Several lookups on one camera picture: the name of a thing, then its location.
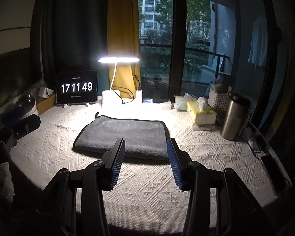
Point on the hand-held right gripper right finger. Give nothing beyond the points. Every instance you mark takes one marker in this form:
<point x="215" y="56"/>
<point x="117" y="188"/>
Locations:
<point x="174" y="163"/>

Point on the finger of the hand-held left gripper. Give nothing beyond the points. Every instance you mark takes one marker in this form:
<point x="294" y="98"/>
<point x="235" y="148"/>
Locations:
<point x="28" y="125"/>

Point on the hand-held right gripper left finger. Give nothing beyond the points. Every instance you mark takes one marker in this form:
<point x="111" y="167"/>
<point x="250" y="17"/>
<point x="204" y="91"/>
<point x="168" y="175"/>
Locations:
<point x="118" y="163"/>

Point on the grey towel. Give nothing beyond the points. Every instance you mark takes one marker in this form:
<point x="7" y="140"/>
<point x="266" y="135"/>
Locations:
<point x="123" y="132"/>

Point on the white round bowl device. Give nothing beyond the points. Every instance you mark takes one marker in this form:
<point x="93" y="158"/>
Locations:
<point x="27" y="105"/>

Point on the cardboard box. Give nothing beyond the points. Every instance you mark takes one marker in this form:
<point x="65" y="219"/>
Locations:
<point x="45" y="105"/>

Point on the white textured table cover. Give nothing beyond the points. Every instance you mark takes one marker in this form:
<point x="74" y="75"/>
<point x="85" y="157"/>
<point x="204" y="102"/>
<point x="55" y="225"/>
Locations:
<point x="211" y="152"/>

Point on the white tablet stand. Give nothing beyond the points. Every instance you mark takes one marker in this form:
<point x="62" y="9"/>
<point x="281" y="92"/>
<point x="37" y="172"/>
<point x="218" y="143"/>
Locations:
<point x="65" y="105"/>

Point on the yellow tissue box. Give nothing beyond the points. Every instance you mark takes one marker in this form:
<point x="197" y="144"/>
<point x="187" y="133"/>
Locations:
<point x="201" y="114"/>

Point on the flat white box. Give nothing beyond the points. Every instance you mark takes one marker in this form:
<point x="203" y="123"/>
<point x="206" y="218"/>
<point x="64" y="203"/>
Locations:
<point x="159" y="105"/>

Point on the tablet with clock display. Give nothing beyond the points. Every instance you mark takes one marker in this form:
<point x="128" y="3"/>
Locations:
<point x="76" y="87"/>

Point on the white tissue pack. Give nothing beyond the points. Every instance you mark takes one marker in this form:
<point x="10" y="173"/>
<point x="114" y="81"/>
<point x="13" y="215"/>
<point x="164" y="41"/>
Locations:
<point x="180" y="102"/>

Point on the white charger plug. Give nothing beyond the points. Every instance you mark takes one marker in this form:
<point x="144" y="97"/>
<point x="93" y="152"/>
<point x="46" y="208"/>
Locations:
<point x="139" y="95"/>

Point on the stainless steel tumbler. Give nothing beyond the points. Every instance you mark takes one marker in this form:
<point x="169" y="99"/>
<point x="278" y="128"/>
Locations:
<point x="234" y="118"/>

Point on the white plastic basket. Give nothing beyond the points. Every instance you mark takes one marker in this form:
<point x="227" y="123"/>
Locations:
<point x="220" y="99"/>

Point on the white tube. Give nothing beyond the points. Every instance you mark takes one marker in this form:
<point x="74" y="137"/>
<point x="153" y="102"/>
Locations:
<point x="253" y="141"/>

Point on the black smartphone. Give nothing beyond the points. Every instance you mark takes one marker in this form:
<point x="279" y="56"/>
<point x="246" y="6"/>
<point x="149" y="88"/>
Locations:
<point x="272" y="173"/>

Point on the white desk lamp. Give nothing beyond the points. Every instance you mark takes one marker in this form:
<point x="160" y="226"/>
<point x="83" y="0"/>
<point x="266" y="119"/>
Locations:
<point x="119" y="59"/>

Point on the dark green curtain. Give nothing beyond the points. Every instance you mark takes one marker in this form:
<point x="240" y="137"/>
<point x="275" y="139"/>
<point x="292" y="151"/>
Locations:
<point x="73" y="29"/>

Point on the yellow curtain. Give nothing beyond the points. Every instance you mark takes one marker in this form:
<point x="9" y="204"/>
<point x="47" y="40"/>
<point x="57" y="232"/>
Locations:
<point x="121" y="29"/>

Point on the hanging white shirt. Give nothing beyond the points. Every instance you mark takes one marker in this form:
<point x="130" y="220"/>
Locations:
<point x="258" y="44"/>

